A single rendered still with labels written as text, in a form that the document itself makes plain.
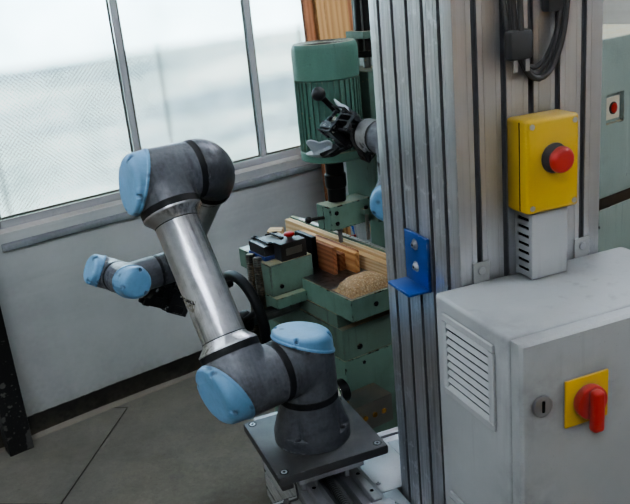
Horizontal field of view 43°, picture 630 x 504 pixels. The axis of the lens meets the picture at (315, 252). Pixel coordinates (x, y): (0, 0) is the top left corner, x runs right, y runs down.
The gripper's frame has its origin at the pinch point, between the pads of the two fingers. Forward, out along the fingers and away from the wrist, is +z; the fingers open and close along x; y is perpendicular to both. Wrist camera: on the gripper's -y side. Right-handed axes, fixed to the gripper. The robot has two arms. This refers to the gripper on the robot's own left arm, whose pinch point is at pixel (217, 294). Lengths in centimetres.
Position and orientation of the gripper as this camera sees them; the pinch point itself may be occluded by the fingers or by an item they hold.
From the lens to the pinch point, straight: 211.8
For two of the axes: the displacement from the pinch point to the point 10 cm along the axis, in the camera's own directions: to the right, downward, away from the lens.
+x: 5.5, 2.2, -8.1
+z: 7.7, 2.6, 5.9
